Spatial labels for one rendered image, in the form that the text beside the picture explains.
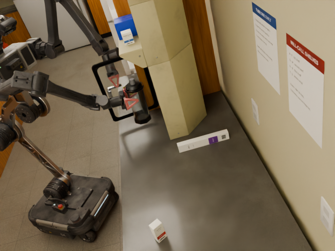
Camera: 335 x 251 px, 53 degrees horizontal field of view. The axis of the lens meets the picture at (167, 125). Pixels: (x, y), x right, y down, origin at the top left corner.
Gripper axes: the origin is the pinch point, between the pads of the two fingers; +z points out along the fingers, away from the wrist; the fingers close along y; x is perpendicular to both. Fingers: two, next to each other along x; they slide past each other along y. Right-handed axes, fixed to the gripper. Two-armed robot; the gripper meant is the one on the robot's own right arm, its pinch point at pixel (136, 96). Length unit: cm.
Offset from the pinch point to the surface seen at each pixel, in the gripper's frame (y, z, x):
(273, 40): -68, 50, -45
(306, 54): -90, 49, -49
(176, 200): -59, 7, 25
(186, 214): -68, 10, 25
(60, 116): 230, -115, 127
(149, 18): -13.3, 16.2, -44.5
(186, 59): -4.8, 30.5, -16.9
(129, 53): -13.0, 3.0, -30.5
